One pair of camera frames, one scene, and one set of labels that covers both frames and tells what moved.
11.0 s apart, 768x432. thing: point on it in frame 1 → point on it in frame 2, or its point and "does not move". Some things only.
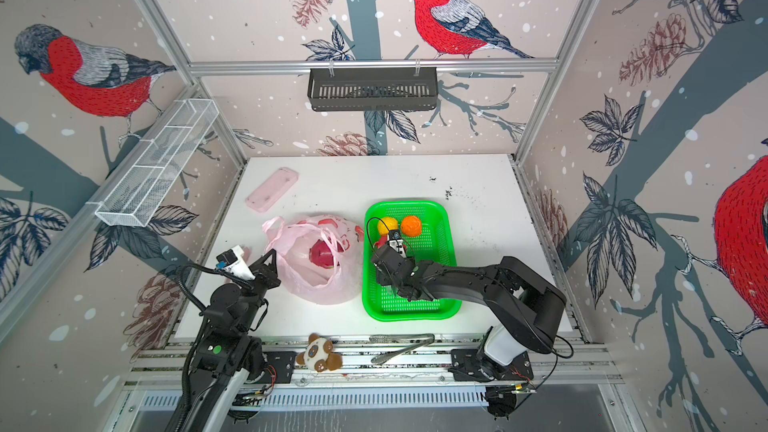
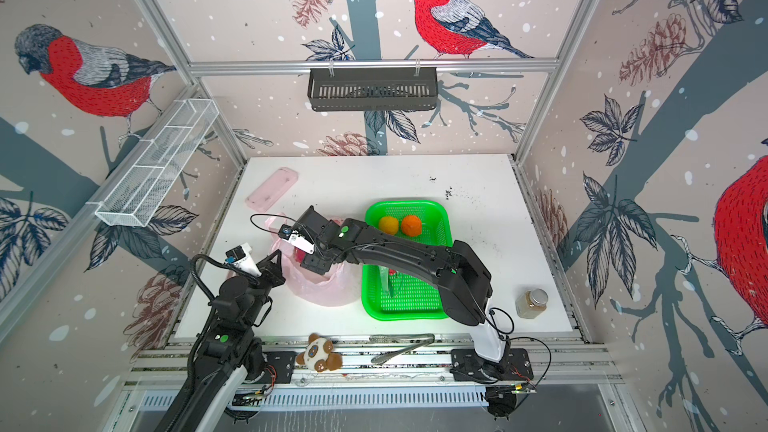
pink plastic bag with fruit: x=318 y=258 does not move
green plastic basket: x=435 y=242 does not move
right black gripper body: x=383 y=276 → x=321 y=258
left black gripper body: x=253 y=294 does not move
